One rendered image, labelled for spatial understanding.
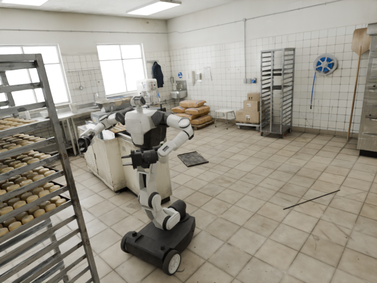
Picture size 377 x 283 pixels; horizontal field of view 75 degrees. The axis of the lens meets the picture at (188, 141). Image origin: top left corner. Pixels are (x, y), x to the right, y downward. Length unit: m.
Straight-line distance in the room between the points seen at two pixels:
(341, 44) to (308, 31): 0.68
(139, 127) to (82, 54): 4.85
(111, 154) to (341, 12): 4.76
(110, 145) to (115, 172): 0.39
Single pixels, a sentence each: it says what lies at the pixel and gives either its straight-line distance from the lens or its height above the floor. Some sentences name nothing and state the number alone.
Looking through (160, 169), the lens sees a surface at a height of 0.49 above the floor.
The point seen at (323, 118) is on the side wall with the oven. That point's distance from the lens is 5.96.
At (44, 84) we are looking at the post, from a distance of 1.34.
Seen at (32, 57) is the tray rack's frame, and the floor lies 1.80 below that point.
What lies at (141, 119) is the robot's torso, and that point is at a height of 1.34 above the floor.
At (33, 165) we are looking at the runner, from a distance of 1.37.
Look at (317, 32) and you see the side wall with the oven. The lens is 5.87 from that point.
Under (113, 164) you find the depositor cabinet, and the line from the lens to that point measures 3.53.
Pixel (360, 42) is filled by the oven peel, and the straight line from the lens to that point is 5.64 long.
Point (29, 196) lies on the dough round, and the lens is 1.49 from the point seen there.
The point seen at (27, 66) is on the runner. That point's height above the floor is 1.77.
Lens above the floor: 1.72
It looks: 18 degrees down
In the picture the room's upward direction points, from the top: 5 degrees counter-clockwise
